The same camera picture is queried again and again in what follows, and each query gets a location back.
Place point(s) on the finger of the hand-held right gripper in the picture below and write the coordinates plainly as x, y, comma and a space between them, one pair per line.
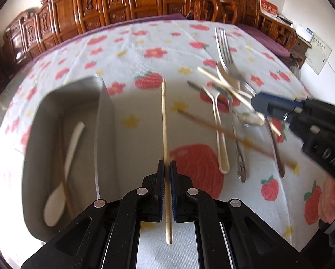
279, 99
282, 113

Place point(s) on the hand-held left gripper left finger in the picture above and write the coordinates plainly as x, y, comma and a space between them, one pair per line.
161, 190

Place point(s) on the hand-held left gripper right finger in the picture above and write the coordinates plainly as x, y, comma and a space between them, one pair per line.
173, 190

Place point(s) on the steel spoon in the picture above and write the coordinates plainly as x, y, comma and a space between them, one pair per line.
276, 151

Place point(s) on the white plastic spoon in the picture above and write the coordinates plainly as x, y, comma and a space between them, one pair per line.
226, 76
58, 199

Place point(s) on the light bamboo chopstick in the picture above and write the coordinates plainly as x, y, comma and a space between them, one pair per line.
164, 123
212, 75

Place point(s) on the silver metal tray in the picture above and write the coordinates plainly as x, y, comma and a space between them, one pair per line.
83, 112

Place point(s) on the person's right hand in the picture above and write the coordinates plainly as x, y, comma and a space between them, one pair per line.
331, 201

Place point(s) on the grey round object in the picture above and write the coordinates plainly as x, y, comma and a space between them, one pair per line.
295, 67

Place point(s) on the wooden side table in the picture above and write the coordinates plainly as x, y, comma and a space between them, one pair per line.
299, 51

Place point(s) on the small steel fork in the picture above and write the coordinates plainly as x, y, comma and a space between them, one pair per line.
238, 148

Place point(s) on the purple seat cushion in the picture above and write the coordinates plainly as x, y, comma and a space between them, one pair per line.
265, 40

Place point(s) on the wooden armchair with purple cushion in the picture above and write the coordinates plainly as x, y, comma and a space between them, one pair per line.
279, 30

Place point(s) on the large steel fork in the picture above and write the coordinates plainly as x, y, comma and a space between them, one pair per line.
225, 53

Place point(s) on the white device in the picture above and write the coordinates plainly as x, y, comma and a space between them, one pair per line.
304, 32

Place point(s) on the red box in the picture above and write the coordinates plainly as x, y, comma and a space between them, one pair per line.
268, 7

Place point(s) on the floral printed tablecloth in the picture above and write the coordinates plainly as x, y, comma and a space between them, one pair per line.
139, 58

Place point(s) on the carved wooden cabinet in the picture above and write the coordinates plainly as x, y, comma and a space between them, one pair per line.
100, 5

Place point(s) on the white wall chart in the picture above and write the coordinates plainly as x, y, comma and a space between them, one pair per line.
318, 54

